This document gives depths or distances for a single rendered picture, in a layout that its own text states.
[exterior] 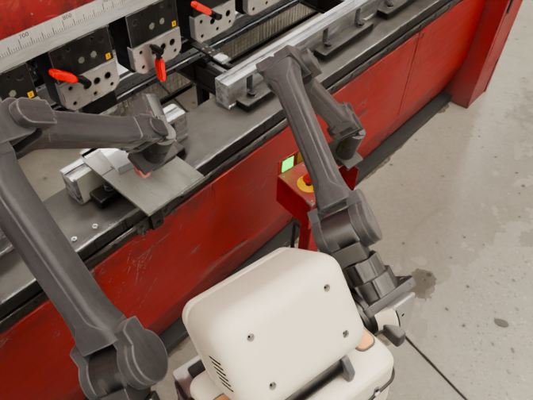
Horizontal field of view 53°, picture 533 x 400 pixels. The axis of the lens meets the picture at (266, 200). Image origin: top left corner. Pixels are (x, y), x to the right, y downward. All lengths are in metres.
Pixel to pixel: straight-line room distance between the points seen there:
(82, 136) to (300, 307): 0.47
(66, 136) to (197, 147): 0.77
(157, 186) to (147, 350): 0.64
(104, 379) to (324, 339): 0.31
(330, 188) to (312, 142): 0.09
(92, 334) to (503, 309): 1.99
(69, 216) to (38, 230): 0.75
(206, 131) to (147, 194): 0.42
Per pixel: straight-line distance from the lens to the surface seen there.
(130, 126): 1.08
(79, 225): 1.48
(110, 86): 1.36
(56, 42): 1.25
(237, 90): 1.75
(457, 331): 2.39
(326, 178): 0.95
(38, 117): 0.83
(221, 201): 1.77
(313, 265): 0.72
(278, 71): 1.05
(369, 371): 0.83
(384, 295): 0.92
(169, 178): 1.37
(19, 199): 0.77
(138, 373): 0.77
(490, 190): 2.95
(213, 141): 1.64
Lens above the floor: 1.98
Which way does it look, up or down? 49 degrees down
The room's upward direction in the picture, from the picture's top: 2 degrees clockwise
